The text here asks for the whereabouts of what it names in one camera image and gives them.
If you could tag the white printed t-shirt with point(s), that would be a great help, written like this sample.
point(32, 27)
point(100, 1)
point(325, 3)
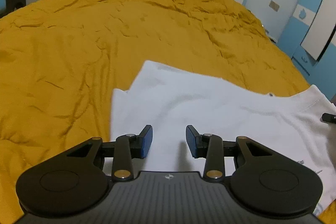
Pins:
point(170, 99)

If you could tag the mustard yellow quilt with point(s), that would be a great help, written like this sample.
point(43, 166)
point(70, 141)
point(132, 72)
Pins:
point(62, 59)

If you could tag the blue white wardrobe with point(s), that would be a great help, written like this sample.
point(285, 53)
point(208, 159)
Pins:
point(309, 40)

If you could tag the beige wall switch plate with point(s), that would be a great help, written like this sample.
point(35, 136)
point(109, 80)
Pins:
point(275, 6)

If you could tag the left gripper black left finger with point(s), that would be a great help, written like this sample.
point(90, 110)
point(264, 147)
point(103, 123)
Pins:
point(123, 150)

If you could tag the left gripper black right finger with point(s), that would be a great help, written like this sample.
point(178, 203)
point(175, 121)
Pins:
point(214, 150)

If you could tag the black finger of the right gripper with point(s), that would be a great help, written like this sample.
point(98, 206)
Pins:
point(329, 118)

